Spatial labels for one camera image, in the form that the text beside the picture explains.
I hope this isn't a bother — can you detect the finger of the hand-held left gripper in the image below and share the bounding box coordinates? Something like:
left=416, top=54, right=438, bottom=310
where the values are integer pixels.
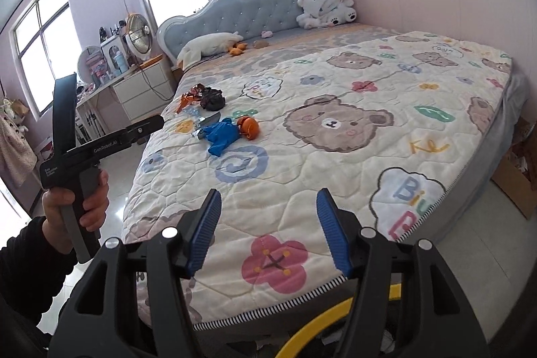
left=52, top=73, right=78, bottom=155
left=126, top=115, right=165, bottom=144

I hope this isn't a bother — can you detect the white vanity desk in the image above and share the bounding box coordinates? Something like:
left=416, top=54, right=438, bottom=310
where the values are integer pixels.
left=76, top=70, right=127, bottom=141

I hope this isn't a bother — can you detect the bed with blue tufted headboard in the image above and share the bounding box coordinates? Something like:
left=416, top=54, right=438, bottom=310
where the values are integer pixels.
left=121, top=0, right=529, bottom=331

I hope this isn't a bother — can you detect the flat open cardboard box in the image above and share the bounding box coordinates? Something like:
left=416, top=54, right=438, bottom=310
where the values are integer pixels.
left=491, top=119, right=537, bottom=220

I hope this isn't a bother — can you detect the white desktop cabinet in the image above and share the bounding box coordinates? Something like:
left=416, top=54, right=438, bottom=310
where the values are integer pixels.
left=101, top=35, right=129, bottom=75

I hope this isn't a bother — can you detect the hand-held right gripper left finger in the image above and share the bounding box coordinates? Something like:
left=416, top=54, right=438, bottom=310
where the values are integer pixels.
left=59, top=189, right=222, bottom=358

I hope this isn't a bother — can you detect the blue cloth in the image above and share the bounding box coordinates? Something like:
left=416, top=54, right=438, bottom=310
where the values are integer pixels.
left=205, top=119, right=240, bottom=156

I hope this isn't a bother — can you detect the white plush dog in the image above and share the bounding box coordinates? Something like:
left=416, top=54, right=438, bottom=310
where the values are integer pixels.
left=296, top=0, right=358, bottom=28

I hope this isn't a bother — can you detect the person's left hand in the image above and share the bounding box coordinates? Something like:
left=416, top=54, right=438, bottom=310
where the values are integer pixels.
left=42, top=169, right=110, bottom=254

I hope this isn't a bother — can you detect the pink hanging garment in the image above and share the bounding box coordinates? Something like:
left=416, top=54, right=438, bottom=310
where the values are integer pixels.
left=0, top=98, right=38, bottom=189

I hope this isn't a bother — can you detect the white nightstand with drawers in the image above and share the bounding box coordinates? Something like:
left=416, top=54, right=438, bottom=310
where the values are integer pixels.
left=113, top=60, right=177, bottom=121

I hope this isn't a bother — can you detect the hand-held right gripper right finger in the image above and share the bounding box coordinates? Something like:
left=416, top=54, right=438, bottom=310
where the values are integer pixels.
left=316, top=189, right=479, bottom=358

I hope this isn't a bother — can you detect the person's left forearm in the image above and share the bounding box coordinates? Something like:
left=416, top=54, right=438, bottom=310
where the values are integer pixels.
left=0, top=217, right=93, bottom=342

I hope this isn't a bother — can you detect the yellow-rimmed black trash bin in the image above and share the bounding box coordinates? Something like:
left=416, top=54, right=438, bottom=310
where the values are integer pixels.
left=275, top=283, right=405, bottom=358

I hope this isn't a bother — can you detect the standing electric fan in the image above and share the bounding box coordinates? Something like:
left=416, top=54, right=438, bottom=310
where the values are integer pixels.
left=125, top=13, right=154, bottom=61

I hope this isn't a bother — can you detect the black plastic bag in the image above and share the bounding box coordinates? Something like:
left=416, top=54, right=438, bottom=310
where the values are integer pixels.
left=200, top=87, right=225, bottom=110

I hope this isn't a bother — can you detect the white pillow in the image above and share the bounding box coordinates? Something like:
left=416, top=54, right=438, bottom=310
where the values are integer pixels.
left=176, top=32, right=249, bottom=69

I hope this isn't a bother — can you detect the silver foil wrapper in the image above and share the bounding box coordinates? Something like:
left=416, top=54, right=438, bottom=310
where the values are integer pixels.
left=191, top=112, right=221, bottom=138

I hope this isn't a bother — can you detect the round vanity mirror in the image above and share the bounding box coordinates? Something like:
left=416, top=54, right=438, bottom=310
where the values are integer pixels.
left=78, top=45, right=105, bottom=88

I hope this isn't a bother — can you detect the small side window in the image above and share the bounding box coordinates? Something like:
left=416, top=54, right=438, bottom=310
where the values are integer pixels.
left=8, top=0, right=87, bottom=115

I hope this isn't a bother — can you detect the orange brown snack wrapper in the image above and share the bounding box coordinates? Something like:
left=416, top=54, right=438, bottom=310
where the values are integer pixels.
left=180, top=85, right=206, bottom=111

